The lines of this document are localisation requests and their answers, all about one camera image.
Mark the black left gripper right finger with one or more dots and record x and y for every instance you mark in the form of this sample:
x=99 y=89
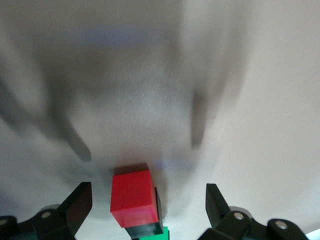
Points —
x=217 y=210

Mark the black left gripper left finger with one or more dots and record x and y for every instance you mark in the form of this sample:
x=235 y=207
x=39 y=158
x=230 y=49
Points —
x=75 y=207

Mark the red cube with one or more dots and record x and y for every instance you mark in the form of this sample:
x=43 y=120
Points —
x=132 y=195

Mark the green cube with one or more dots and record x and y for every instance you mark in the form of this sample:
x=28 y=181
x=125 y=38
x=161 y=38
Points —
x=160 y=235

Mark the black cube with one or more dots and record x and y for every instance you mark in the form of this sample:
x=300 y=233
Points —
x=145 y=230

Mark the large table cover mat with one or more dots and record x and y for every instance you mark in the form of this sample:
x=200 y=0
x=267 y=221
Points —
x=262 y=75

